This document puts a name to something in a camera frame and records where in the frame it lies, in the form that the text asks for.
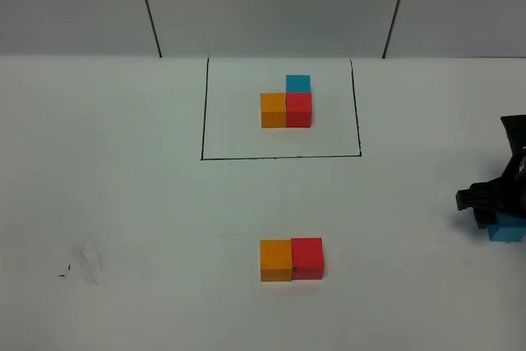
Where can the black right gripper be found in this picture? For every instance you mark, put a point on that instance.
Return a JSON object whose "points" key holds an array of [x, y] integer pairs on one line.
{"points": [[506, 193]]}

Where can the template red cube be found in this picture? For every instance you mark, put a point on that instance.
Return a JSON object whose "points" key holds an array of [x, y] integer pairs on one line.
{"points": [[299, 109]]}

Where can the template blue cube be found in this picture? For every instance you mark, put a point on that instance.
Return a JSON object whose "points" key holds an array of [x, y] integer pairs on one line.
{"points": [[298, 84]]}

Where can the template orange cube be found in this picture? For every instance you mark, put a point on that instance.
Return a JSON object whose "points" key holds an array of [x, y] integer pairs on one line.
{"points": [[273, 110]]}

